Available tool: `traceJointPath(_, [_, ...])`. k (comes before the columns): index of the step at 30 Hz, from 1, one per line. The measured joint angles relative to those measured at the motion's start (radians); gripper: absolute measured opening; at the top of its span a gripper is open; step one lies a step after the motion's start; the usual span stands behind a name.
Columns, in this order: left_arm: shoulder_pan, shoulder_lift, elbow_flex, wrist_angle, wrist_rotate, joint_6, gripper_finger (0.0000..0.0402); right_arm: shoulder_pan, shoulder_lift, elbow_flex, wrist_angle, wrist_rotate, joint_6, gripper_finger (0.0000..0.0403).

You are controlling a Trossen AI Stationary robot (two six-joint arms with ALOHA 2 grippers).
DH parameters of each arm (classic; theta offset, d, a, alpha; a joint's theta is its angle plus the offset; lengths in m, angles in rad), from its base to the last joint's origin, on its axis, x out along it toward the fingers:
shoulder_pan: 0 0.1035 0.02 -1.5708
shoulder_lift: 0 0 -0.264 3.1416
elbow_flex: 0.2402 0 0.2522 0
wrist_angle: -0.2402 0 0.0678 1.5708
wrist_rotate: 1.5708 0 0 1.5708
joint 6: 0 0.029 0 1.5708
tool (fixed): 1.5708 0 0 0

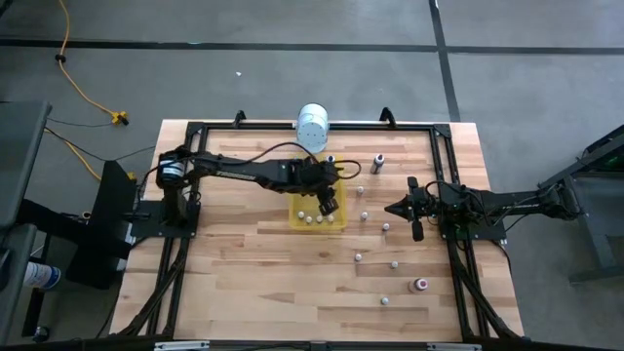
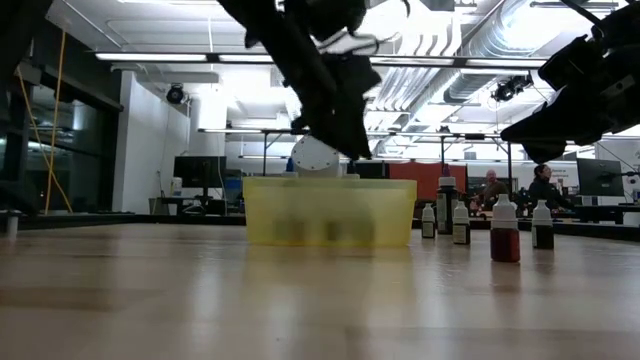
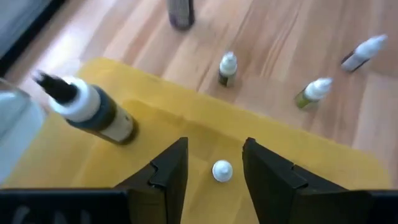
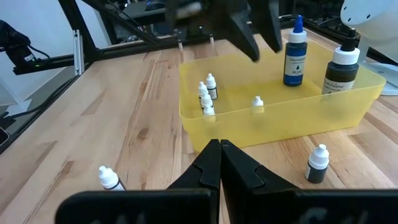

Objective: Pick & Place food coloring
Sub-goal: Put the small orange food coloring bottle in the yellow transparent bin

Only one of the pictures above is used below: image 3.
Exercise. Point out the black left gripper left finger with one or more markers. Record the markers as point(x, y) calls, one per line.
point(168, 186)

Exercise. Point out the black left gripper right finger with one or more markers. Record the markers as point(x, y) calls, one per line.
point(270, 186)

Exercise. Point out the small white-capped dropper bottle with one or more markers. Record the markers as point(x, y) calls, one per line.
point(222, 171)
point(363, 53)
point(228, 68)

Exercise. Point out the small green dropper bottle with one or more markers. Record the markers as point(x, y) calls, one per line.
point(312, 93)

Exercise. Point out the tall bottle with black tip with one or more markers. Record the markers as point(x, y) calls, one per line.
point(93, 112)

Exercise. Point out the tall bottle with purple tip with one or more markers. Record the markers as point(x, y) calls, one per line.
point(181, 14)

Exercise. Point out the yellow translucent plastic bin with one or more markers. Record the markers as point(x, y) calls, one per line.
point(211, 124)

